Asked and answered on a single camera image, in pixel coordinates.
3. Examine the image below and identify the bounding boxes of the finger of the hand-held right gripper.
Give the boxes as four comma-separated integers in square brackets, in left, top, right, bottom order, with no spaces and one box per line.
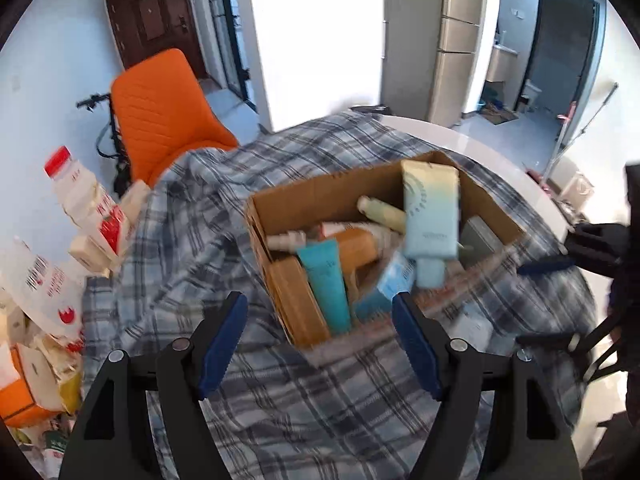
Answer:
[516,254,578,277]
[515,331,583,354]

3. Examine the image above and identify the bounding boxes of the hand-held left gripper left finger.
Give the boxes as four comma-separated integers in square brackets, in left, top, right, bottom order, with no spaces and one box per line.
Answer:
[59,291,249,480]

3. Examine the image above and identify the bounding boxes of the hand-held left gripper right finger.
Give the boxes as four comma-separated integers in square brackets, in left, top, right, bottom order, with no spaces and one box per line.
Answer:
[391,292,583,480]

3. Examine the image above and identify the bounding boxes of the light blue wipes pack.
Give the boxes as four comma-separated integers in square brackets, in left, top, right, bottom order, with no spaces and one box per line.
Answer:
[352,255,416,318]

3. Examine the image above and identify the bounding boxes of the small grey box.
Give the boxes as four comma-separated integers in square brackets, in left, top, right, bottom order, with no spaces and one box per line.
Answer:
[459,216,503,268]

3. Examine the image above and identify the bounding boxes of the orange translucent plastic case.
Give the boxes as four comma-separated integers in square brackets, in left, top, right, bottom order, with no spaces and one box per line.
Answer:
[332,227,381,266]
[267,257,331,346]

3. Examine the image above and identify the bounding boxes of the teal tube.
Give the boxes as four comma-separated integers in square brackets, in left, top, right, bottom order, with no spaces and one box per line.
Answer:
[297,240,353,336]

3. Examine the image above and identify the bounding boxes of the blue and yellow sunscreen tube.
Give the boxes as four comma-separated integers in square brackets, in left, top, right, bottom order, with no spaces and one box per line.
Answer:
[401,160,461,288]

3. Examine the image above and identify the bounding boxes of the pale green tube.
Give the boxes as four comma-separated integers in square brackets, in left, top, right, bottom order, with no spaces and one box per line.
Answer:
[356,196,407,234]

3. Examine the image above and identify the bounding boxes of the cardboard box with pastry print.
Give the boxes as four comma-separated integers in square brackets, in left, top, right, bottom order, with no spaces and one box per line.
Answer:
[244,150,526,366]

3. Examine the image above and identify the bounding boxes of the white gift bag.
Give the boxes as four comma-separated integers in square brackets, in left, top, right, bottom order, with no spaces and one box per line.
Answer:
[560,172,596,206]

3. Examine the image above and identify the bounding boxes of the blue plaid blanket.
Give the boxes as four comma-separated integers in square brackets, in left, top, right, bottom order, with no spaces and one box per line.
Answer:
[80,110,598,480]

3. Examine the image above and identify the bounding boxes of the mop with white pole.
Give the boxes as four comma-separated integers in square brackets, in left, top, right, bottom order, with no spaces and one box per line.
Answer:
[545,81,618,186]

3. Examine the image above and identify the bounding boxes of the brown doormat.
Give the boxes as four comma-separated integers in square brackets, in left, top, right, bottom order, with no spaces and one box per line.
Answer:
[480,107,519,125]

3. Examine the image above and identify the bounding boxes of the yellow packet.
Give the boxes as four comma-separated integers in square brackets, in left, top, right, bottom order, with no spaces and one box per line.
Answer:
[60,370,83,413]

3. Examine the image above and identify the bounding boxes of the small cream box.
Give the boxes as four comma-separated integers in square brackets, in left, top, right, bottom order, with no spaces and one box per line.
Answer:
[68,235,113,276]

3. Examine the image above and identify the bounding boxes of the beige carton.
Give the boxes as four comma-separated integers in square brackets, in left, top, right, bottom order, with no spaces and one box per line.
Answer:
[120,180,151,221]

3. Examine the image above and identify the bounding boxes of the white toilet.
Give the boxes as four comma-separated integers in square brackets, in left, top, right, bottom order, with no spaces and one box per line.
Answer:
[520,80,543,108]

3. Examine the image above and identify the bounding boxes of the milk bottle with red cap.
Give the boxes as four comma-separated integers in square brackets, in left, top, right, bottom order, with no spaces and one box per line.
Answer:
[44,146,131,256]

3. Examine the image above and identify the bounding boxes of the orange tissue box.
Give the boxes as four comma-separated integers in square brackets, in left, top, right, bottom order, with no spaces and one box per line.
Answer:
[0,342,63,428]

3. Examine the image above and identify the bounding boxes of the beige bathroom cabinet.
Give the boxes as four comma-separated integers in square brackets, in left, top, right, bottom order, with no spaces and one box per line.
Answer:
[486,45,521,83]

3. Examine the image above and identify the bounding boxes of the dark interior door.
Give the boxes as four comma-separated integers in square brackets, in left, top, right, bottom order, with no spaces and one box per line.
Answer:
[525,0,601,116]

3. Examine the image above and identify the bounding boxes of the black bicycle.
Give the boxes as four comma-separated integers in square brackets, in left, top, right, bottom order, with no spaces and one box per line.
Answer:
[76,92,133,196]

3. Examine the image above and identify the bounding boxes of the orange chair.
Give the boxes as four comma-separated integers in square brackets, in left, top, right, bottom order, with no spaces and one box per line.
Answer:
[111,48,240,183]

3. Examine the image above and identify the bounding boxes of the beige refrigerator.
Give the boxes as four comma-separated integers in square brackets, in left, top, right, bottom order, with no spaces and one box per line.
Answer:
[382,0,493,128]

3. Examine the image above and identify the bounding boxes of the black framed glass door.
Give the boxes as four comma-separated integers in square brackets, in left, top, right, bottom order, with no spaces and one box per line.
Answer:
[202,0,258,111]

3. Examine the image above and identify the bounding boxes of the brown entrance door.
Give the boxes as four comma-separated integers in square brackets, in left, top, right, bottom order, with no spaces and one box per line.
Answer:
[104,0,208,81]

